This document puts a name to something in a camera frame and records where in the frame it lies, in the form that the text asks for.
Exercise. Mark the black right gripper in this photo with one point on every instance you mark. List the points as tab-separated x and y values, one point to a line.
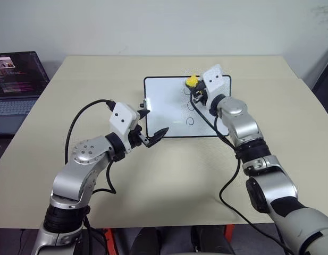
202	96

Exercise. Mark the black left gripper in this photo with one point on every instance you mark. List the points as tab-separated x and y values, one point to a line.
135	136

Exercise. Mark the yellow whiteboard eraser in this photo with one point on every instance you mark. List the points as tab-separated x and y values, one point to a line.
191	81

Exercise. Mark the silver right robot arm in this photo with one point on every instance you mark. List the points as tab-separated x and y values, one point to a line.
270	183

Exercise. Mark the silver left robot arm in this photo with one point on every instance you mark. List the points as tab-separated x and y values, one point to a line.
81	172

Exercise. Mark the small black-framed whiteboard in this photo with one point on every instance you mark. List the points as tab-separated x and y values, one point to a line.
166	106

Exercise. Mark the dark rounded shape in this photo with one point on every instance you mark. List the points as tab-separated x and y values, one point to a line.
211	241
147	243

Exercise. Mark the orange table leg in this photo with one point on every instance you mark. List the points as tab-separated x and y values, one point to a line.
108	239
229	239

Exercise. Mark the open grey laptop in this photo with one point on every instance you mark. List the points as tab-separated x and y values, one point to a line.
17	79

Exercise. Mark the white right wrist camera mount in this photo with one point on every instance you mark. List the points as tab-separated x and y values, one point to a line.
214	79

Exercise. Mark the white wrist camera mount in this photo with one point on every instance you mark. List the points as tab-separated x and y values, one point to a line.
122	119
214	79

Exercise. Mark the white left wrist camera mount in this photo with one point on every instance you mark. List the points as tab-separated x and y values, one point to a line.
122	119

